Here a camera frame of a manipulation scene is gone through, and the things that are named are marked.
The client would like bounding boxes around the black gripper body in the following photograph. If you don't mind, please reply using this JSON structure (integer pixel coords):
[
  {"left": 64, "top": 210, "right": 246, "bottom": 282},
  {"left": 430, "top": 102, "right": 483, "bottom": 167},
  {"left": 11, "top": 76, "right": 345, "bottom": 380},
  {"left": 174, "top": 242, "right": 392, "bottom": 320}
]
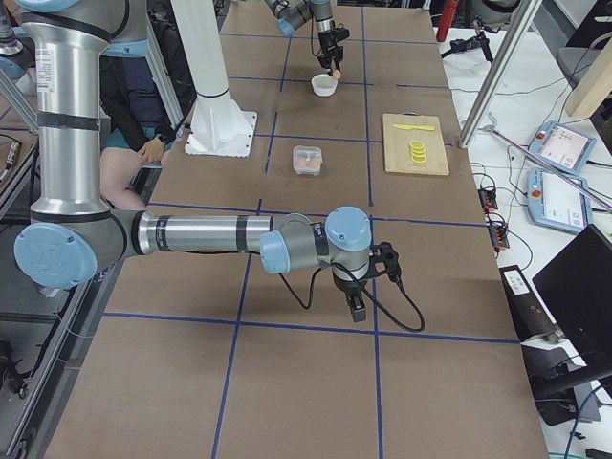
[
  {"left": 317, "top": 29, "right": 343, "bottom": 58},
  {"left": 332, "top": 266, "right": 364, "bottom": 294}
]

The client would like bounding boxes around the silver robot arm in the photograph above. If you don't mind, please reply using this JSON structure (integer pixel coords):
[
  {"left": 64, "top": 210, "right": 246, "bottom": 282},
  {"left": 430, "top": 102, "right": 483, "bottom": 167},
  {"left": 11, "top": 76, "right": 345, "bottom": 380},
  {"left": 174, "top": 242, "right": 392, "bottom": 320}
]
[
  {"left": 14, "top": 1, "right": 374, "bottom": 321},
  {"left": 265, "top": 0, "right": 350, "bottom": 80}
]

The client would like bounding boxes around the clear plastic egg box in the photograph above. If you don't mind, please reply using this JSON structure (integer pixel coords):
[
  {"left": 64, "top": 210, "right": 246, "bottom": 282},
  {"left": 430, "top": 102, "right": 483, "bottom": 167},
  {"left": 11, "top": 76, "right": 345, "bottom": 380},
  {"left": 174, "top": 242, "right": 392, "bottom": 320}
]
[{"left": 293, "top": 145, "right": 322, "bottom": 176}]

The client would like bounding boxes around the black box with label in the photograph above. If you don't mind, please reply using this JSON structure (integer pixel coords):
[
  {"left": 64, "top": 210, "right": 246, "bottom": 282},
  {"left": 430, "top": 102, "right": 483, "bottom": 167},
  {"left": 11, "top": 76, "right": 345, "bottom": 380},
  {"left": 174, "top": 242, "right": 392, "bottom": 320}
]
[{"left": 499, "top": 265, "right": 561, "bottom": 344}]

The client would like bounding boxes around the white ceramic bowl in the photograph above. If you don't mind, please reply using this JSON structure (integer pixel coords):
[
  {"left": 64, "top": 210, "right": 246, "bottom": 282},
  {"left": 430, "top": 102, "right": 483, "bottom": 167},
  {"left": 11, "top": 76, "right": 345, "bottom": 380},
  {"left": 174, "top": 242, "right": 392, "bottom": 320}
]
[{"left": 311, "top": 74, "right": 339, "bottom": 97}]

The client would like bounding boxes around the yellow plastic knife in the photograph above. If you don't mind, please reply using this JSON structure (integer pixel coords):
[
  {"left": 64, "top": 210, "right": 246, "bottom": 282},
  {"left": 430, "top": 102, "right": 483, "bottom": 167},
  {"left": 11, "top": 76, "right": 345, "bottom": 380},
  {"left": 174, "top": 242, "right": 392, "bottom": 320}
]
[{"left": 393, "top": 123, "right": 436, "bottom": 132}]

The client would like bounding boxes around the bamboo cutting board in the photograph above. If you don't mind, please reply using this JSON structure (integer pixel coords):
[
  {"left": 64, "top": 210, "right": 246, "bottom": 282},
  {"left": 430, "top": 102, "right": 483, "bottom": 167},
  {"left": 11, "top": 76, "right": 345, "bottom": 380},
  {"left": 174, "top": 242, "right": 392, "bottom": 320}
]
[{"left": 382, "top": 114, "right": 449, "bottom": 176}]

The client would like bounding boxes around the red fire extinguisher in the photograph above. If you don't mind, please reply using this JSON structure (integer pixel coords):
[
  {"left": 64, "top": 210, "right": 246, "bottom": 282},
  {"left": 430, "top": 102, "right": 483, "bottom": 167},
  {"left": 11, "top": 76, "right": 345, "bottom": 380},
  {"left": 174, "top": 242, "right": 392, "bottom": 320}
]
[{"left": 436, "top": 0, "right": 458, "bottom": 43}]

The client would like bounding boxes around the orange relay module lower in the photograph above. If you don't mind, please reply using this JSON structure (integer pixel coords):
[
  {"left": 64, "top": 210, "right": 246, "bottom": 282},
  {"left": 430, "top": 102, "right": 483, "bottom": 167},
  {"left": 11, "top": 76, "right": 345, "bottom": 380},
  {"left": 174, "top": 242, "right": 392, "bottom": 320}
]
[{"left": 488, "top": 221, "right": 510, "bottom": 252}]

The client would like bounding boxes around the orange relay module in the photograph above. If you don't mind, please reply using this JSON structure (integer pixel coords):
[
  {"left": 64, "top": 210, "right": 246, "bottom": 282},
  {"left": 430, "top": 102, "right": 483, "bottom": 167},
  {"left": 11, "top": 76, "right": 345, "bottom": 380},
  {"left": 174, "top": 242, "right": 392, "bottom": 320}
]
[
  {"left": 488, "top": 221, "right": 510, "bottom": 252},
  {"left": 478, "top": 188, "right": 498, "bottom": 213}
]

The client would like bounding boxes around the orange relay module upper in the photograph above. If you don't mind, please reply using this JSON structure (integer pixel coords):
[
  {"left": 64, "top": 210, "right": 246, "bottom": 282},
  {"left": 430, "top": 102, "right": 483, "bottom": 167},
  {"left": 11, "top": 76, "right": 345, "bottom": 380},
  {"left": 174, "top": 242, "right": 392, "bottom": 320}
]
[{"left": 478, "top": 188, "right": 498, "bottom": 213}]

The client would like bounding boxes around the long metal grabber rod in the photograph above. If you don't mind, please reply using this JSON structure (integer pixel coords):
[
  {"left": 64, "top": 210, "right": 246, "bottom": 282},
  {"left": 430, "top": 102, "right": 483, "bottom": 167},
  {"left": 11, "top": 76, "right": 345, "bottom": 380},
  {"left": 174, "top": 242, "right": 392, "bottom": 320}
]
[{"left": 478, "top": 124, "right": 612, "bottom": 213}]

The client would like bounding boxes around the seated person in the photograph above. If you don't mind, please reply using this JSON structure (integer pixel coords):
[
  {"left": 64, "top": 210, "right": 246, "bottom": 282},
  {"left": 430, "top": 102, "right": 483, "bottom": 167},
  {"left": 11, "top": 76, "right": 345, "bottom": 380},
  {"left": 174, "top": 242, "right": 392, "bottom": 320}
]
[{"left": 100, "top": 56, "right": 175, "bottom": 210}]

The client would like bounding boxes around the black laptop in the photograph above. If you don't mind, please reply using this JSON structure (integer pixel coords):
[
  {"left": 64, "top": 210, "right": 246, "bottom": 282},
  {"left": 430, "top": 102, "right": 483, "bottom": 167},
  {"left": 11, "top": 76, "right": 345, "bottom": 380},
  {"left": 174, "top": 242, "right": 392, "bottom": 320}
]
[{"left": 533, "top": 224, "right": 611, "bottom": 359}]

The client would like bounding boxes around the lower teach pendant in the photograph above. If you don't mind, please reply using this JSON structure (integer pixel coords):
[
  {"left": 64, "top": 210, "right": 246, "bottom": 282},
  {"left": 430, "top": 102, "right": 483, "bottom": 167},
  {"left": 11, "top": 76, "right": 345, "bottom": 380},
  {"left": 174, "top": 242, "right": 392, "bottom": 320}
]
[{"left": 527, "top": 168, "right": 593, "bottom": 234}]

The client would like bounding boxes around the teach pendant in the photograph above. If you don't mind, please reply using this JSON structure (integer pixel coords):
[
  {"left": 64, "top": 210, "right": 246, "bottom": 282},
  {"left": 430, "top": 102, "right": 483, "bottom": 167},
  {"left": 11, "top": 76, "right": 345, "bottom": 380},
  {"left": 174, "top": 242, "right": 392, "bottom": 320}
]
[
  {"left": 527, "top": 168, "right": 593, "bottom": 234},
  {"left": 528, "top": 120, "right": 597, "bottom": 175}
]

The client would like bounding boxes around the upper teach pendant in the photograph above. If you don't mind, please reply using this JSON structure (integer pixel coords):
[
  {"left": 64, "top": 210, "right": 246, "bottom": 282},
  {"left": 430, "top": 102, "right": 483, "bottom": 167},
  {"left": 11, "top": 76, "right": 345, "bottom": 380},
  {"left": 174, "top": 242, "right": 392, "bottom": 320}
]
[{"left": 528, "top": 120, "right": 597, "bottom": 175}]

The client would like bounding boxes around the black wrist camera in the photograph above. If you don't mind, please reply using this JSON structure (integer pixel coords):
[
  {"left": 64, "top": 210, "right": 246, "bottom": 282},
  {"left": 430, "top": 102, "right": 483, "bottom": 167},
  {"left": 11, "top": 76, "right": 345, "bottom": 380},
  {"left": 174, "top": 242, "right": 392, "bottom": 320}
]
[
  {"left": 334, "top": 27, "right": 350, "bottom": 42},
  {"left": 366, "top": 242, "right": 402, "bottom": 285}
]

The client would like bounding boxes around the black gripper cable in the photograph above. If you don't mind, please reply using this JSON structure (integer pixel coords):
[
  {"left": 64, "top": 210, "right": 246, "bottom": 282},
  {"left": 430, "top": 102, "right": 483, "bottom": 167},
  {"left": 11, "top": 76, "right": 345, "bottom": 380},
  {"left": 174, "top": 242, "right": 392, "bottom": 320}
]
[
  {"left": 309, "top": 13, "right": 346, "bottom": 57},
  {"left": 276, "top": 261, "right": 426, "bottom": 333}
]

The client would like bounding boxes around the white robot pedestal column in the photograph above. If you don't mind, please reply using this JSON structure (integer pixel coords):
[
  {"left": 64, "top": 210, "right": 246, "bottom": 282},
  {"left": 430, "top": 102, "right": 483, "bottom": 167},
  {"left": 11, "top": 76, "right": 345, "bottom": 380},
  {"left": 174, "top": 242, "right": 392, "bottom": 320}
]
[{"left": 171, "top": 0, "right": 257, "bottom": 158}]

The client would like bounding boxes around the aluminium frame post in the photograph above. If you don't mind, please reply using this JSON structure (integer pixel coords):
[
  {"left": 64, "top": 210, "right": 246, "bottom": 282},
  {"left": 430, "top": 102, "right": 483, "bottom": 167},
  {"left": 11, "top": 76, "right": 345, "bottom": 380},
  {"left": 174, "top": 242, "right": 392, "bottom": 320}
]
[{"left": 458, "top": 0, "right": 542, "bottom": 148}]

